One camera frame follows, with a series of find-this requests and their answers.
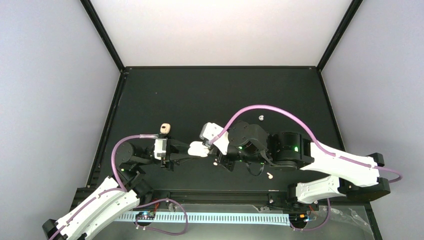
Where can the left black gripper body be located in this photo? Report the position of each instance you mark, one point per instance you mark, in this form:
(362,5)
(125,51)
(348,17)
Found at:
(169,149)

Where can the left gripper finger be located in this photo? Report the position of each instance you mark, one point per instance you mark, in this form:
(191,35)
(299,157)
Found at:
(179,144)
(179,158)

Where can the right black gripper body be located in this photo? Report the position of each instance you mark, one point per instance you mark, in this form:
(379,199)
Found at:
(228,164)

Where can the white earbuds charging case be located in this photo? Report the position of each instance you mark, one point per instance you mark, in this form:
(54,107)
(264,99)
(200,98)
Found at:
(198,149)

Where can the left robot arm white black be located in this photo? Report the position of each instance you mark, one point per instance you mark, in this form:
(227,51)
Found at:
(118,194)

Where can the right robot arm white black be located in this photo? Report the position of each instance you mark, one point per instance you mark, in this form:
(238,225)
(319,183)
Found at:
(354,177)

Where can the beige small earbuds case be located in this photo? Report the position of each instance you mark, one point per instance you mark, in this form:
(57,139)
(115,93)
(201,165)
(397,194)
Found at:
(165,128)

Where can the left circuit board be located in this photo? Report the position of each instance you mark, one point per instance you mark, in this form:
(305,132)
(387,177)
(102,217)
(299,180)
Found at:
(145,215)

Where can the circuit board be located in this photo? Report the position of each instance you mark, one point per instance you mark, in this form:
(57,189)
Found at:
(145,215)
(301,218)

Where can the right circuit board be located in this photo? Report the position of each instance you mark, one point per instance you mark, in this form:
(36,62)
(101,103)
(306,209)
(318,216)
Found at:
(301,218)

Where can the clear plastic sheet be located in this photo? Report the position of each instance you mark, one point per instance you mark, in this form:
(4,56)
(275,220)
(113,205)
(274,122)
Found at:
(358,216)

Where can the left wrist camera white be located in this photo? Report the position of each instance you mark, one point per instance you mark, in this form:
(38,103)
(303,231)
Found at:
(160,148)

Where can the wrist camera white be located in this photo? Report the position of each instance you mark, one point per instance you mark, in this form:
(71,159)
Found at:
(160,148)
(210,131)

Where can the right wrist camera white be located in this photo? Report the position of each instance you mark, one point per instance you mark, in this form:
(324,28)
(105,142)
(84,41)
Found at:
(210,131)

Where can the black front aluminium rail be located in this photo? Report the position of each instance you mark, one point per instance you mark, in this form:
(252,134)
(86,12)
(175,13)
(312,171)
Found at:
(275,200)

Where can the light blue slotted cable duct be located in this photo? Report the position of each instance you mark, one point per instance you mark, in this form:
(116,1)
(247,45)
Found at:
(278,219)

